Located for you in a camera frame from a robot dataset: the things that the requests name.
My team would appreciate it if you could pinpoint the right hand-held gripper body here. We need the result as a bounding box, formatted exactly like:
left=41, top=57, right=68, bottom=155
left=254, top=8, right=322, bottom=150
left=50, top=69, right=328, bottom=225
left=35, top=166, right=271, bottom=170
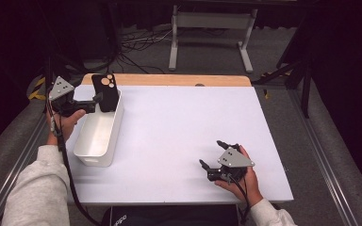
left=206, top=144, right=255, bottom=184

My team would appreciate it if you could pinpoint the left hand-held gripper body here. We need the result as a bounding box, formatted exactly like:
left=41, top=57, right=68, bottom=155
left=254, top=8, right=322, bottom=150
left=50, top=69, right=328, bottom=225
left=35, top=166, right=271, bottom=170
left=48, top=75, right=97, bottom=118

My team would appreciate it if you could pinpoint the black phone case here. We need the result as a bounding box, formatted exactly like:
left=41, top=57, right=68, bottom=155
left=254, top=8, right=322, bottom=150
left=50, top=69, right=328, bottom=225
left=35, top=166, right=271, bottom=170
left=90, top=73, right=121, bottom=113

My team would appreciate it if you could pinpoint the white plastic storage bin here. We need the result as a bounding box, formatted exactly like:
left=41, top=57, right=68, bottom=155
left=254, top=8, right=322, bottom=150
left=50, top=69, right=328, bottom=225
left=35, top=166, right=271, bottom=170
left=73, top=88, right=125, bottom=168

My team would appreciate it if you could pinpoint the person's right hand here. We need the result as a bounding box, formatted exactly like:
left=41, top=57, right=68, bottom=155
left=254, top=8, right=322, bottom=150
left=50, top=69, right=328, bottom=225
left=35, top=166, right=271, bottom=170
left=213, top=144, right=264, bottom=208

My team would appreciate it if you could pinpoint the person's left hand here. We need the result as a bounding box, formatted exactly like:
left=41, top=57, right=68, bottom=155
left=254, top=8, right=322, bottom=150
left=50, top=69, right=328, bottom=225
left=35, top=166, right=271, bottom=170
left=45, top=108, right=87, bottom=146

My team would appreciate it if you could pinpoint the yellow black floor tape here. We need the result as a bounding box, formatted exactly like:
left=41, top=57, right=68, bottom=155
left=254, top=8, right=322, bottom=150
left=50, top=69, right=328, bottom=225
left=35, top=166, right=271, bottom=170
left=27, top=76, right=53, bottom=103

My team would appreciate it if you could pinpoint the black tripod stand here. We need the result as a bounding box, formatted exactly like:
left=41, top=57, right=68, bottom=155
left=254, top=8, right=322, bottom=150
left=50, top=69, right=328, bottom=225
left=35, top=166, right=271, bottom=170
left=41, top=51, right=88, bottom=115

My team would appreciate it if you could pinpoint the white board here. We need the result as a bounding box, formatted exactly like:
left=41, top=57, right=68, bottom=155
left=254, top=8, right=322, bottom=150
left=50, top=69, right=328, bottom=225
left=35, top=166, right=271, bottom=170
left=64, top=84, right=294, bottom=205

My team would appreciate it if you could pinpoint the person's black clothing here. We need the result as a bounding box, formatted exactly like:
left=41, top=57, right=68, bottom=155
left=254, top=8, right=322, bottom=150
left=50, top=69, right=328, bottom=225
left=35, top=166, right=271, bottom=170
left=101, top=204, right=243, bottom=226

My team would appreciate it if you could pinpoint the wooden table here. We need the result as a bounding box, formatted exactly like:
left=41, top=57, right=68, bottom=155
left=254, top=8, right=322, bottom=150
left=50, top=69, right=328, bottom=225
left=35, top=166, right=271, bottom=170
left=80, top=73, right=253, bottom=88

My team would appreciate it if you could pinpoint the black metal stand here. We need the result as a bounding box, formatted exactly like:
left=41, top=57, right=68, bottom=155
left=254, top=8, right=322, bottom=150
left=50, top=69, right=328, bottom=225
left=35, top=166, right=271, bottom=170
left=251, top=55, right=314, bottom=120

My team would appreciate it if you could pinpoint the white metal stand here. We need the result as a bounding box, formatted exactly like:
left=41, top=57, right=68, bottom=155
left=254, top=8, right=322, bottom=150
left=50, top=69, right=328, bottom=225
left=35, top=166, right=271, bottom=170
left=168, top=4, right=259, bottom=74

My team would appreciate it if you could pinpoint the right hand-held gripper cable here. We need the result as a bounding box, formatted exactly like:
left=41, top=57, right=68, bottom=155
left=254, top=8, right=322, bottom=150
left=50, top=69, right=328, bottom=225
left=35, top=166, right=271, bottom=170
left=228, top=174, right=253, bottom=226

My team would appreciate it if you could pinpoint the hand-held gripper cable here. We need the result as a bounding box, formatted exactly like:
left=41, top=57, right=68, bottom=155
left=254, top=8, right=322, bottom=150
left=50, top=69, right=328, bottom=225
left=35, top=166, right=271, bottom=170
left=44, top=89, right=102, bottom=226
left=228, top=174, right=253, bottom=226

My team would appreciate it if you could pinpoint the bundle of floor cables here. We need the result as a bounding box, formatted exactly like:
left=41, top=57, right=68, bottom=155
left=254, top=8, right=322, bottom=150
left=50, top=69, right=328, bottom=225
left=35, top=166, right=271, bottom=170
left=115, top=27, right=174, bottom=75

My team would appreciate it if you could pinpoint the aluminium floor rail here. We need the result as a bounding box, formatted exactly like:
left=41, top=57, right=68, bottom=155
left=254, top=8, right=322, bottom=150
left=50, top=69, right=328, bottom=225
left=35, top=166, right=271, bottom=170
left=287, top=89, right=360, bottom=226
left=0, top=103, right=50, bottom=226

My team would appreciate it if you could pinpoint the left hand-held gripper cable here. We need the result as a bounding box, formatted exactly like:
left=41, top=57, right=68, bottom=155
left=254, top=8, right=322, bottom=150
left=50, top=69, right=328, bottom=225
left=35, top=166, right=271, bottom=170
left=44, top=89, right=102, bottom=226

